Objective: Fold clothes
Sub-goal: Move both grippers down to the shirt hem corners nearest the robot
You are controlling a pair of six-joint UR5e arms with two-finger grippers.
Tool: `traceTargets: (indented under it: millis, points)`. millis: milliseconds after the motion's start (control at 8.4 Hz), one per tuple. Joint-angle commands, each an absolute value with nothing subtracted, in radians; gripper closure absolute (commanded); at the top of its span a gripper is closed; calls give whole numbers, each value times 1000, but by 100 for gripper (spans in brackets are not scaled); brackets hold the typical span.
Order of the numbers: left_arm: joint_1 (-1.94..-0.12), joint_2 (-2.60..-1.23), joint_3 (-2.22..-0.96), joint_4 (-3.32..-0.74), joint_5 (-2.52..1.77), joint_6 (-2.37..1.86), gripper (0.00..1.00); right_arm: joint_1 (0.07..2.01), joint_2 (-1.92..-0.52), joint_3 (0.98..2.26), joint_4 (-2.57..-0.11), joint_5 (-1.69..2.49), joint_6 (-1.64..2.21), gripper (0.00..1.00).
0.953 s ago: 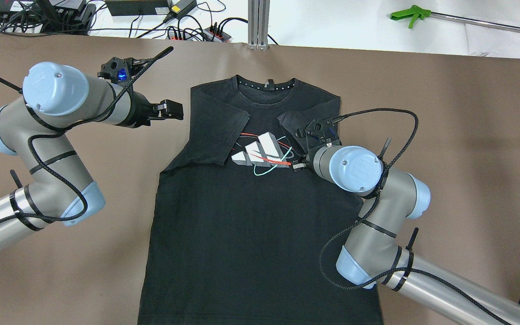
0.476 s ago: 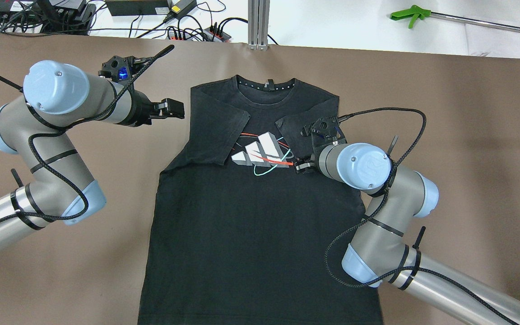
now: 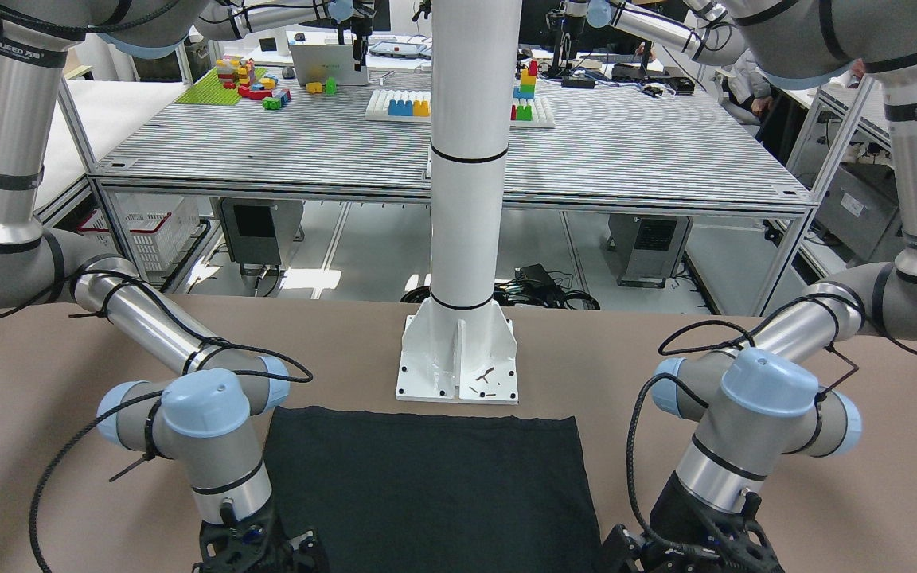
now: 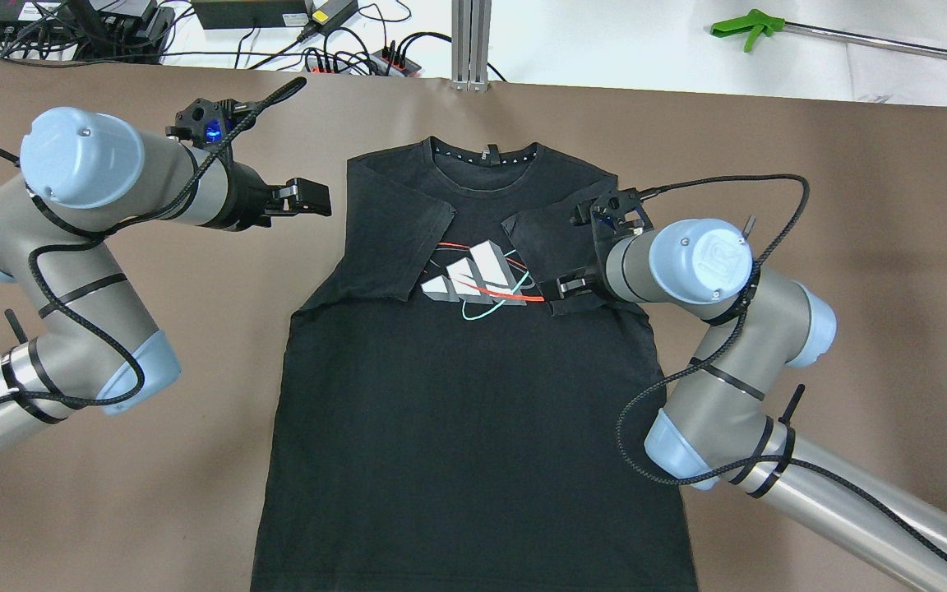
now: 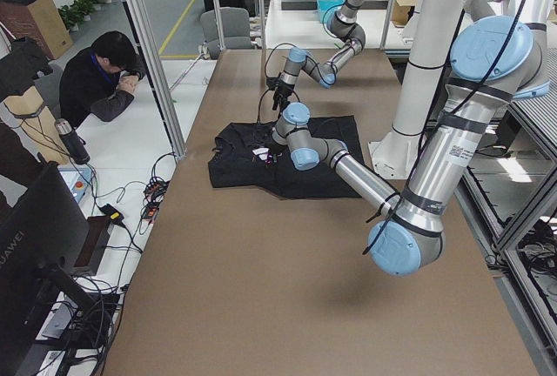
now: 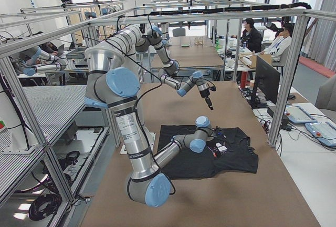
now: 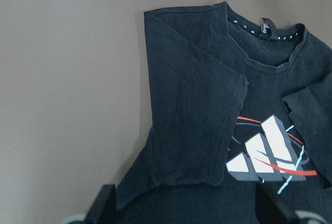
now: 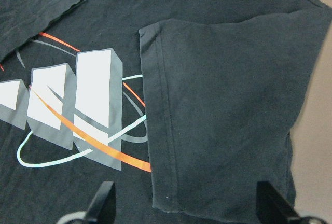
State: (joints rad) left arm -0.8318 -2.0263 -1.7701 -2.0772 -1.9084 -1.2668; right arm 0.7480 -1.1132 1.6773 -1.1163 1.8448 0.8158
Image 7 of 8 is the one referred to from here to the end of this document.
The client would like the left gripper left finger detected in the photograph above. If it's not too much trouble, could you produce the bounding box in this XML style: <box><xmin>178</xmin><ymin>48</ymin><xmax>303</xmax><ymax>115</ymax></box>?
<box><xmin>84</xmin><ymin>184</ymin><xmax>117</xmax><ymax>224</ymax></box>

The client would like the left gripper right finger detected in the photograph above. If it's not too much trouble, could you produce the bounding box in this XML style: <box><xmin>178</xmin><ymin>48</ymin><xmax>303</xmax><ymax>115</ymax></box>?
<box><xmin>255</xmin><ymin>183</ymin><xmax>300</xmax><ymax>223</ymax></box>

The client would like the black printed t-shirt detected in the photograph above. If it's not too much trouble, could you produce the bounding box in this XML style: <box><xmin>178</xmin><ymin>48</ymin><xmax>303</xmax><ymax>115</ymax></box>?
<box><xmin>116</xmin><ymin>2</ymin><xmax>331</xmax><ymax>223</ymax></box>

